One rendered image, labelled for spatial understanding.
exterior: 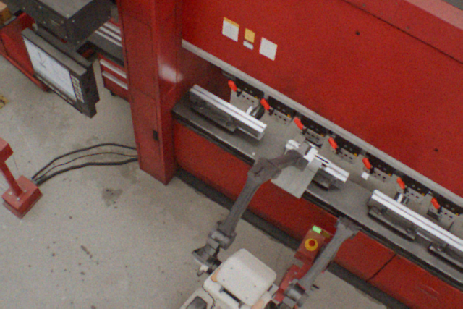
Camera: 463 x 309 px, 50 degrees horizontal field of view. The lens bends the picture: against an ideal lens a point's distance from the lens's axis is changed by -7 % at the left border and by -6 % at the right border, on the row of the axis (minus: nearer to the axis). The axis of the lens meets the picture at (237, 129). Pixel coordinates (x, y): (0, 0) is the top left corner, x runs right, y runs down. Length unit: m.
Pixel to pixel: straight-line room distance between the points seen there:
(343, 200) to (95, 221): 1.78
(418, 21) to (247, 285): 1.25
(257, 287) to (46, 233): 2.04
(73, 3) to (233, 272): 1.32
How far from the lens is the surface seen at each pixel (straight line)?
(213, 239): 2.41
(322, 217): 3.17
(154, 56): 2.72
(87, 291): 3.70
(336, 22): 2.18
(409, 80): 2.21
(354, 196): 3.06
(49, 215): 3.95
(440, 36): 2.00
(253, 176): 2.24
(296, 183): 2.87
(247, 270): 2.24
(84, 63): 2.57
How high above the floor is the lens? 3.51
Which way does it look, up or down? 57 degrees down
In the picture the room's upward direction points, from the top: 9 degrees clockwise
